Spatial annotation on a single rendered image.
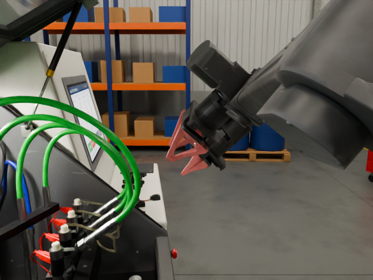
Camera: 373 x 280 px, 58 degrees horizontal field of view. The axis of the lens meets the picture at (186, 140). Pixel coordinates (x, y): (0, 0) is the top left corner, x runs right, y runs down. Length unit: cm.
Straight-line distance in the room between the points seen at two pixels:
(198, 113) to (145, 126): 552
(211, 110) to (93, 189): 57
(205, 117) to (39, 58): 61
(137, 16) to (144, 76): 101
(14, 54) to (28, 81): 8
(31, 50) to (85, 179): 40
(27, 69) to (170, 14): 509
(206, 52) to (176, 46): 664
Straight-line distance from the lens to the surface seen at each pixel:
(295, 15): 753
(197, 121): 58
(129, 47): 727
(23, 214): 95
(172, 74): 596
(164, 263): 98
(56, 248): 78
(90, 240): 76
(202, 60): 53
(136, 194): 71
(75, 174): 105
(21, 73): 108
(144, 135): 615
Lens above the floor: 148
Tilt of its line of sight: 12 degrees down
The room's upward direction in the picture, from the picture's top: straight up
